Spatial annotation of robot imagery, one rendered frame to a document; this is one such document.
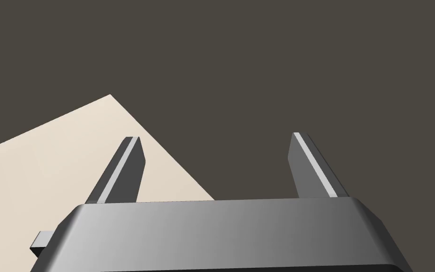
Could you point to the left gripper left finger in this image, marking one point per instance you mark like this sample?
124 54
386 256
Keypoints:
121 177

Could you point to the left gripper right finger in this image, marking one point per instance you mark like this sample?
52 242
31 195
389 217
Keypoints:
312 170

